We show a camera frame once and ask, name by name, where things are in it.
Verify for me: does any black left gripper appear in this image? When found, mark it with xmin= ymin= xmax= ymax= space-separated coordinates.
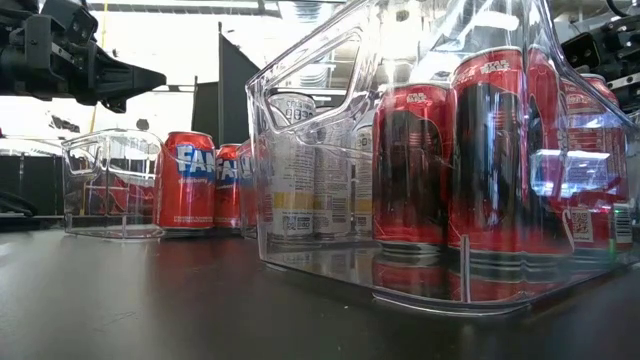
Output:
xmin=0 ymin=9 xmax=168 ymax=114

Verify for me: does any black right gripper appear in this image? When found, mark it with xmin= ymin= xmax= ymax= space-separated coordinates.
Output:
xmin=597 ymin=13 xmax=640 ymax=114

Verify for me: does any red Fanta soda can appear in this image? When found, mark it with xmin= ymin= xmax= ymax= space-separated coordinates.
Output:
xmin=152 ymin=130 xmax=217 ymax=231
xmin=237 ymin=139 xmax=260 ymax=237

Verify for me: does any white Celsius energy drink can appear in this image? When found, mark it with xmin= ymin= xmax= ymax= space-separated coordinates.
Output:
xmin=352 ymin=124 xmax=375 ymax=237
xmin=267 ymin=92 xmax=317 ymax=246
xmin=313 ymin=107 xmax=355 ymax=242

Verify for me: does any black low partition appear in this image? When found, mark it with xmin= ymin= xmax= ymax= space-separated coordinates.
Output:
xmin=0 ymin=154 xmax=66 ymax=217

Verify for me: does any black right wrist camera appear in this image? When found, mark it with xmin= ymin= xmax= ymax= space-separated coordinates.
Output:
xmin=560 ymin=32 xmax=601 ymax=71

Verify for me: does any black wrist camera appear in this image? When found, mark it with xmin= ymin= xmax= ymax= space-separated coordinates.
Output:
xmin=560 ymin=32 xmax=601 ymax=71
xmin=39 ymin=0 xmax=100 ymax=47

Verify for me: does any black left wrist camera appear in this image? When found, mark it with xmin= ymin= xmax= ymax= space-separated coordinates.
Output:
xmin=39 ymin=0 xmax=100 ymax=47

